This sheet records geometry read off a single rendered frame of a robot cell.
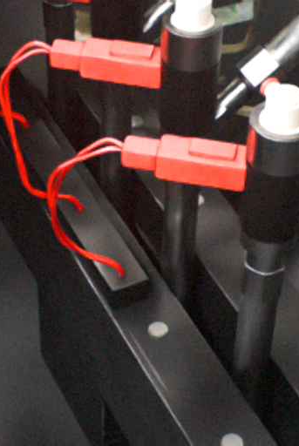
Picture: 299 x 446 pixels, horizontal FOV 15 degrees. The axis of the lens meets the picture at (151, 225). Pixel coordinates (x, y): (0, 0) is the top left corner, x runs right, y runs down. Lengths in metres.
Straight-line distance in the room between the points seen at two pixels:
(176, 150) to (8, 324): 0.34
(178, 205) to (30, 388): 0.22
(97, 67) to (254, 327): 0.14
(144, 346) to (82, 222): 0.08
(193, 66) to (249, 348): 0.14
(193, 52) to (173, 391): 0.17
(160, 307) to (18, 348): 0.20
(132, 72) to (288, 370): 0.17
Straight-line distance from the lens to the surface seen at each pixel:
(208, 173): 0.50
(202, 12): 0.53
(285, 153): 0.48
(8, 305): 0.82
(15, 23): 0.79
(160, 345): 0.60
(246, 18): 0.55
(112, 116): 0.65
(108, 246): 0.63
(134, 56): 0.55
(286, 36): 0.57
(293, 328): 0.61
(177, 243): 0.62
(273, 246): 0.52
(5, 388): 0.78
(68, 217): 0.64
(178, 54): 0.54
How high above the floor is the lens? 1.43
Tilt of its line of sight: 43 degrees down
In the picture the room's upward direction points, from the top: 2 degrees clockwise
